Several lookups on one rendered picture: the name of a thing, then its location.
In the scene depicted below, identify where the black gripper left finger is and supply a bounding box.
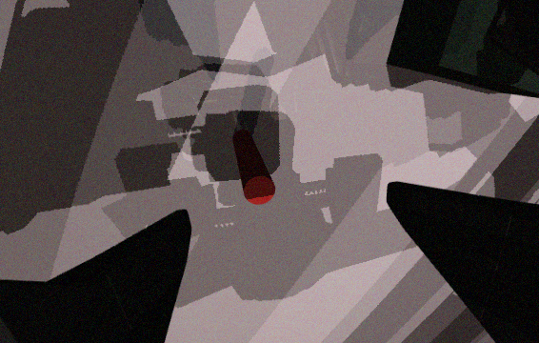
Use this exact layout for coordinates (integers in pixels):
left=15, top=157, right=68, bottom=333
left=0, top=210, right=191, bottom=343

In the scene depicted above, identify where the dark red peg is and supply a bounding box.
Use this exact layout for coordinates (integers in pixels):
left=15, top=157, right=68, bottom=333
left=232, top=130, right=275, bottom=205

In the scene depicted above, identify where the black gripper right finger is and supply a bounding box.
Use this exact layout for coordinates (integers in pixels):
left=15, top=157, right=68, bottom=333
left=387, top=181, right=539, bottom=343

